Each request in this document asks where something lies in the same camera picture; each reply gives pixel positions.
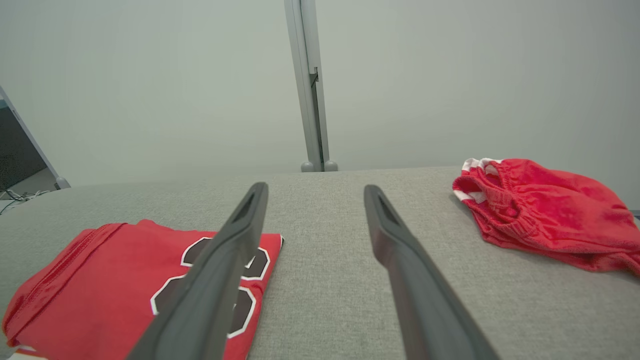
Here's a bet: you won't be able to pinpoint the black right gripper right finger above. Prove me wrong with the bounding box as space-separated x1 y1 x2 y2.
363 183 501 360

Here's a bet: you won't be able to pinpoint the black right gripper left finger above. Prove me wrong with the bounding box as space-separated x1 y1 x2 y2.
127 182 270 360

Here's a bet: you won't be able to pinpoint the red white jersey shirt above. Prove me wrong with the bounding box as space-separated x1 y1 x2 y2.
1 218 285 360

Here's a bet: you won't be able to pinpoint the red shorts with white stripes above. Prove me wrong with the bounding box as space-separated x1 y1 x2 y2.
451 157 640 277

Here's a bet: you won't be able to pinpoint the dark partition panel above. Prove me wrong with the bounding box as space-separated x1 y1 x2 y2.
0 99 49 192

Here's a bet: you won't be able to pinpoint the grey slanted partition frame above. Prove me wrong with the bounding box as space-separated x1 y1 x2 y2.
0 84 72 191

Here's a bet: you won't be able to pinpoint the white floor cables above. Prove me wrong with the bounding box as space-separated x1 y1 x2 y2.
0 188 51 216

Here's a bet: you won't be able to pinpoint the grey vertical partition post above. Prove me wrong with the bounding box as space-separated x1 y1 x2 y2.
283 0 331 172

